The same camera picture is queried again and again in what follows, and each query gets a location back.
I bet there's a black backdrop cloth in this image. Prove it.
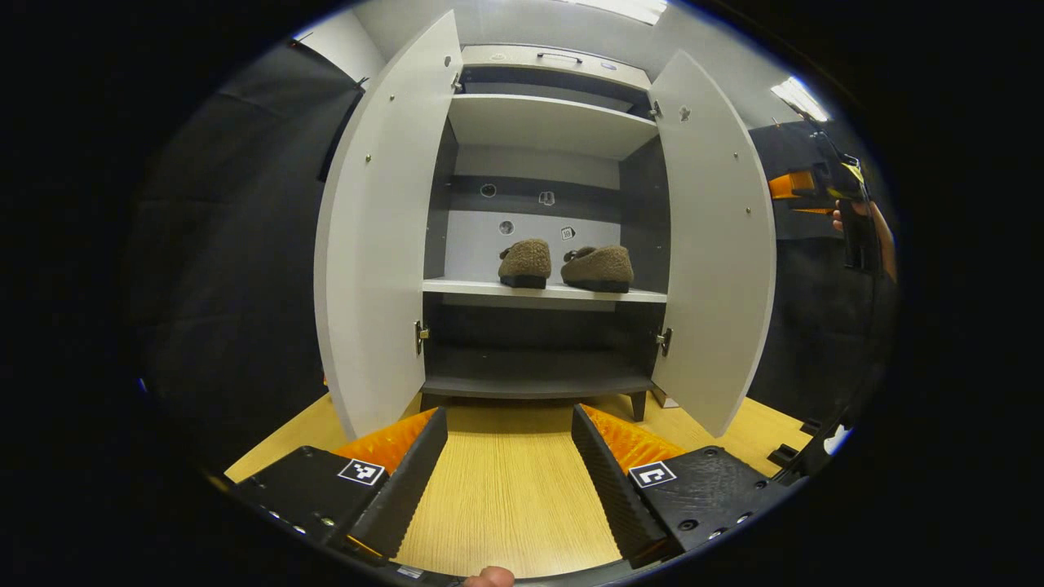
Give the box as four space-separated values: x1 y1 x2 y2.
746 121 898 457
130 41 368 466

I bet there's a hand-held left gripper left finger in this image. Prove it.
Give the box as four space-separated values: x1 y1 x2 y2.
232 406 449 563

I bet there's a small ceiling light panel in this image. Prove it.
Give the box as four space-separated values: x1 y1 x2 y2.
770 76 831 123

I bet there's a brown fuzzy shoe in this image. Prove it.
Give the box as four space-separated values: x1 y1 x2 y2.
498 238 553 289
560 245 635 294

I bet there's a white shoe cabinet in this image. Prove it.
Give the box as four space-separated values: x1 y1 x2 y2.
420 43 671 422

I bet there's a white shoe cabinet door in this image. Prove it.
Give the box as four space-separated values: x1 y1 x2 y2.
314 10 464 441
648 49 777 439

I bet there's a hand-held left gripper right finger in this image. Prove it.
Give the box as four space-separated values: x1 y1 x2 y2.
571 403 796 569

